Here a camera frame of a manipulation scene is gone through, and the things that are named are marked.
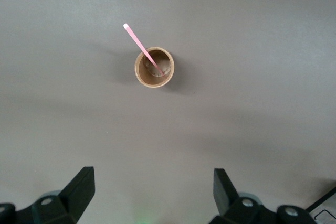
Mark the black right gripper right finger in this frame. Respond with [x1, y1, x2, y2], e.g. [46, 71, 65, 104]
[209, 168, 317, 224]

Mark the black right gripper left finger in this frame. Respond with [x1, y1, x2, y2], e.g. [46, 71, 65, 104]
[0, 166, 96, 224]

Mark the pink chopstick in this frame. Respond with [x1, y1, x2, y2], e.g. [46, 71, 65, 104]
[123, 23, 165, 77]

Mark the black cup rack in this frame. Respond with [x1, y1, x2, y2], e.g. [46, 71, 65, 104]
[306, 186, 336, 224]

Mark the tan cylindrical cup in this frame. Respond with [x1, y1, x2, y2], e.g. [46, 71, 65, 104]
[134, 46, 175, 88]

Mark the brown table cover sheet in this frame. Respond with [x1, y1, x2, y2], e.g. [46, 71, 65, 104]
[0, 0, 336, 224]

